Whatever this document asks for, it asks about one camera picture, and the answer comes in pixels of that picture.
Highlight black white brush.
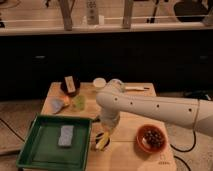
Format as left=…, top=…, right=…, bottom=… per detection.
left=125, top=86, right=149, bottom=91

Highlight orange bowl with berries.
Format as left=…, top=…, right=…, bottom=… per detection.
left=136, top=124, right=167, bottom=154

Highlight green plastic tray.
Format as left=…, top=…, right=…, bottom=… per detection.
left=16, top=115, right=92, bottom=171

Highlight white plastic cup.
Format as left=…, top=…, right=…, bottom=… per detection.
left=93, top=77, right=106, bottom=91

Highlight orange toy fruit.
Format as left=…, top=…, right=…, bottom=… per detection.
left=61, top=96, right=70, bottom=107

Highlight black power cable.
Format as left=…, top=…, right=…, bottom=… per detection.
left=169, top=130, right=198, bottom=171

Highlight green toy lettuce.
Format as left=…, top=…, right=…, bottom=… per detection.
left=73, top=95, right=85, bottom=110

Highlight small metal cup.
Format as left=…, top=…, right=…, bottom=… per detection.
left=95, top=132, right=110, bottom=150

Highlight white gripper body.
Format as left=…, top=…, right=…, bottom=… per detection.
left=100, top=112, right=120, bottom=134

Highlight dark bowl with block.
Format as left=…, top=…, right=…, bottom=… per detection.
left=60, top=76, right=80, bottom=97

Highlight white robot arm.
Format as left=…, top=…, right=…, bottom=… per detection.
left=96, top=79, right=213, bottom=137

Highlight blue sponge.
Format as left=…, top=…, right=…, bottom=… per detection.
left=58, top=125, right=74, bottom=147

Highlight blue grey toy piece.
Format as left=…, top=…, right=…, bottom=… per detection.
left=51, top=99, right=64, bottom=114

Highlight yellow toy banana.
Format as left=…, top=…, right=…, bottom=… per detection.
left=96, top=132, right=109, bottom=150

